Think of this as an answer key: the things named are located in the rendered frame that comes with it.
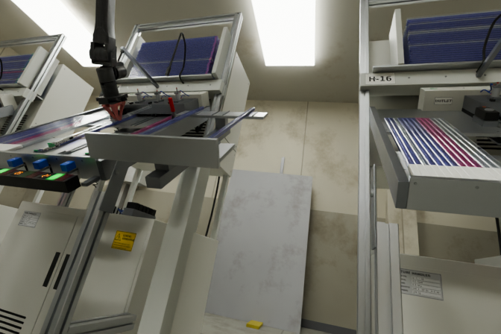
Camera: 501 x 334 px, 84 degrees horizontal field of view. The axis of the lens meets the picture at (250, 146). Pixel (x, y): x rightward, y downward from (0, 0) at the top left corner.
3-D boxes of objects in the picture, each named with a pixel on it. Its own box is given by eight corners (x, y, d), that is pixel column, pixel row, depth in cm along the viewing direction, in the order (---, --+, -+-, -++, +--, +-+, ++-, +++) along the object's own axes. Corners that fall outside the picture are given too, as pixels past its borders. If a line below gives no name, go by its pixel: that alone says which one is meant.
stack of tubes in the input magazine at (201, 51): (207, 74, 145) (218, 35, 155) (127, 77, 161) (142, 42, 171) (216, 89, 156) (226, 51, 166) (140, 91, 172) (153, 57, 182)
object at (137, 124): (173, 137, 115) (171, 125, 113) (55, 133, 135) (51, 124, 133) (207, 117, 144) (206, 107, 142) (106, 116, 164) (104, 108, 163)
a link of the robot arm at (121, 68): (87, 48, 100) (110, 50, 99) (106, 46, 111) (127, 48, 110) (92, 81, 105) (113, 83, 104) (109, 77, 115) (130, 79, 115)
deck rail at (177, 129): (106, 180, 80) (101, 161, 78) (101, 180, 81) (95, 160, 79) (211, 117, 144) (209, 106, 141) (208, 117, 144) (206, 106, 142)
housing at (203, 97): (204, 121, 141) (200, 93, 136) (126, 121, 156) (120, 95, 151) (211, 117, 148) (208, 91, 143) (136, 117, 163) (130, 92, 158)
